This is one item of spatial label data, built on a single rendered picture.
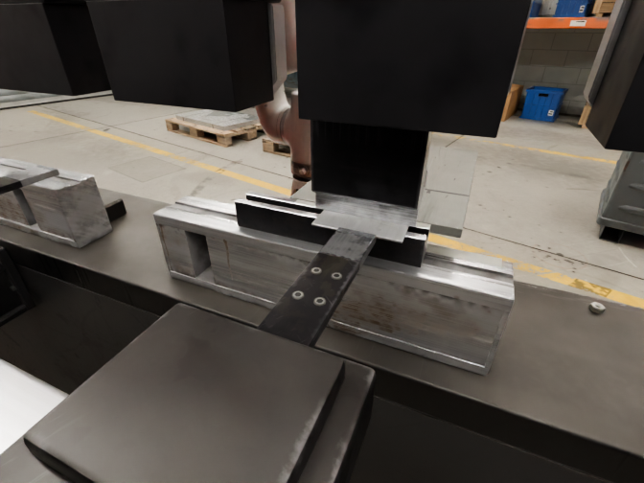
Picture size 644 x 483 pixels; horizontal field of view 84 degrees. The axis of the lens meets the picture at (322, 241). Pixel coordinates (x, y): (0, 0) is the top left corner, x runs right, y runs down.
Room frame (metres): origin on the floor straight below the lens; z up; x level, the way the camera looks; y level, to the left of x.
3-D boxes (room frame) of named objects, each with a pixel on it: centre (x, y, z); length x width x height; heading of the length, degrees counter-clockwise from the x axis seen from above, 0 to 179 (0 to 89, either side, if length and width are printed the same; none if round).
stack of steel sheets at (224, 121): (4.62, 1.29, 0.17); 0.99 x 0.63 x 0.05; 51
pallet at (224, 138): (4.62, 1.29, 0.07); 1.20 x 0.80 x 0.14; 51
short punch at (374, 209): (0.30, -0.04, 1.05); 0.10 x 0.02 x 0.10; 66
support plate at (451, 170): (0.44, -0.10, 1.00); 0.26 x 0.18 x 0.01; 156
